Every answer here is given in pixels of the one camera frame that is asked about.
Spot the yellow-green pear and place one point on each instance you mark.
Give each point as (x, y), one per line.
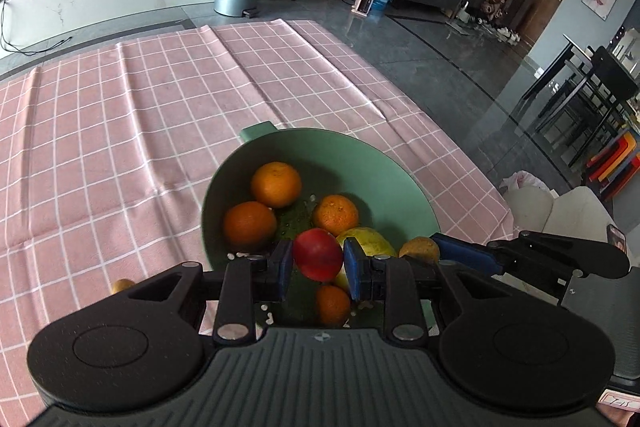
(370, 243)

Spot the orange outside bowl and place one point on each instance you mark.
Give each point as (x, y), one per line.
(417, 249)

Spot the orange mandarin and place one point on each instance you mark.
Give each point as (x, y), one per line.
(249, 226)
(336, 214)
(332, 304)
(276, 184)

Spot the small brown kiwi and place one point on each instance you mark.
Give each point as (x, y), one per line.
(122, 285)

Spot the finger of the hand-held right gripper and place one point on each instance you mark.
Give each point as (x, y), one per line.
(465, 252)

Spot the brown wooden door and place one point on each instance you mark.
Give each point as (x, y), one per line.
(547, 2)

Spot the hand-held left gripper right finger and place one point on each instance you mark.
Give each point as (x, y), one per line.
(352, 269)

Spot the white armchair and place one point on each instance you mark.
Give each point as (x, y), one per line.
(565, 212)

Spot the black dining chair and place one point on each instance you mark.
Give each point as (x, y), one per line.
(607, 82)

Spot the red apple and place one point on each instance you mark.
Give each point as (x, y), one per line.
(317, 254)

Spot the white and pink bag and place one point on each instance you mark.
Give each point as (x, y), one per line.
(522, 182)

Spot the black dining table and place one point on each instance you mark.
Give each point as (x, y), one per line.
(565, 67)

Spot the green colander bowl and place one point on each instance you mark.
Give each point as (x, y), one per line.
(340, 157)

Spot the stack of colourful stools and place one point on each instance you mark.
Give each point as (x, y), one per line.
(615, 167)

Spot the green cucumber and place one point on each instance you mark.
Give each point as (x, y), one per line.
(295, 223)

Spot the pink checked tablecloth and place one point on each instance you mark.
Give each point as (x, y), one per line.
(125, 132)

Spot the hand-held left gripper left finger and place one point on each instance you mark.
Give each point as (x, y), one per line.
(284, 269)

